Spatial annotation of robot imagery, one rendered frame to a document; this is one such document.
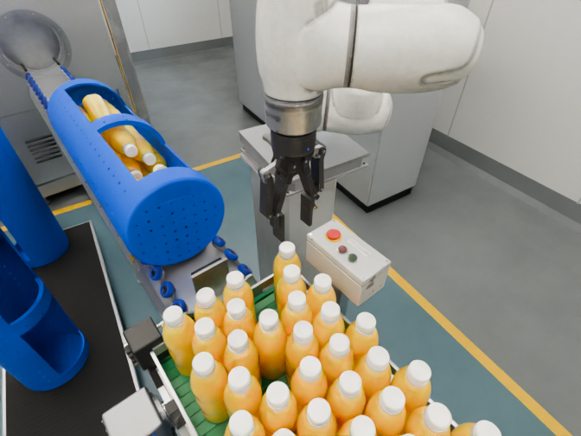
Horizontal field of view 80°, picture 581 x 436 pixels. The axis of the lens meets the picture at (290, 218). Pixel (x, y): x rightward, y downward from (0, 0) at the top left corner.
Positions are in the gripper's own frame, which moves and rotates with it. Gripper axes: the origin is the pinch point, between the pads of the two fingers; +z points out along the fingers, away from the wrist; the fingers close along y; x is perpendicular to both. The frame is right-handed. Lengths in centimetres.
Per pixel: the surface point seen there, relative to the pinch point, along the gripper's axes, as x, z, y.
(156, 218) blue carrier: -33.1, 13.0, 17.8
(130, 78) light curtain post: -165, 24, -20
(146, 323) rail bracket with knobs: -16.3, 27.2, 31.3
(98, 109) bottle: -99, 9, 12
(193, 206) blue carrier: -33.2, 14.3, 7.8
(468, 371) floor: 34, 127, -86
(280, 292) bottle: -0.1, 21.4, 3.6
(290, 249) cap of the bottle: -5.4, 15.8, -3.6
